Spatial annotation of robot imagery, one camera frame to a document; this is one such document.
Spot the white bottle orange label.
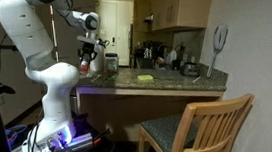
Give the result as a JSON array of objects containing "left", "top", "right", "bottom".
[{"left": 78, "top": 58, "right": 92, "bottom": 76}]

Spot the white plastic spoon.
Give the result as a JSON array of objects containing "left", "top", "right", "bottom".
[{"left": 90, "top": 73, "right": 103, "bottom": 83}]

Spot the black cooking pot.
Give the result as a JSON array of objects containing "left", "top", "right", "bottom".
[{"left": 179, "top": 60, "right": 201, "bottom": 80}]

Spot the white door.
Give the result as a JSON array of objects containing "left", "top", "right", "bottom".
[{"left": 95, "top": 0, "right": 141, "bottom": 69}]

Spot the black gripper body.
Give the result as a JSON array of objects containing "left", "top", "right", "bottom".
[{"left": 77, "top": 33, "right": 107, "bottom": 55}]

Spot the clear jar purple lid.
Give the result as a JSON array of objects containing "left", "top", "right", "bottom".
[{"left": 104, "top": 52, "right": 121, "bottom": 75}]

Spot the white fly swatter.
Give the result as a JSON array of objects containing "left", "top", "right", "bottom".
[{"left": 201, "top": 23, "right": 234, "bottom": 79}]

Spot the green ring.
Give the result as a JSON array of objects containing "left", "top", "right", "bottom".
[{"left": 105, "top": 74, "right": 117, "bottom": 82}]

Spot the wooden wall cabinet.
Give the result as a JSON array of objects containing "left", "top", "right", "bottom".
[{"left": 148, "top": 0, "right": 221, "bottom": 34}]

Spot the yellow sponge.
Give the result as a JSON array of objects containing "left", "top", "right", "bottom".
[{"left": 137, "top": 73, "right": 155, "bottom": 83}]

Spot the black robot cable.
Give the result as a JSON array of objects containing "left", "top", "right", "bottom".
[{"left": 23, "top": 121, "right": 48, "bottom": 152}]

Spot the blue cable bundle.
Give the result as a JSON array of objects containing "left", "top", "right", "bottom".
[{"left": 3, "top": 124, "right": 30, "bottom": 148}]

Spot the wooden chair grey seat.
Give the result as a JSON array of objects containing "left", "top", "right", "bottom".
[{"left": 131, "top": 93, "right": 261, "bottom": 152}]

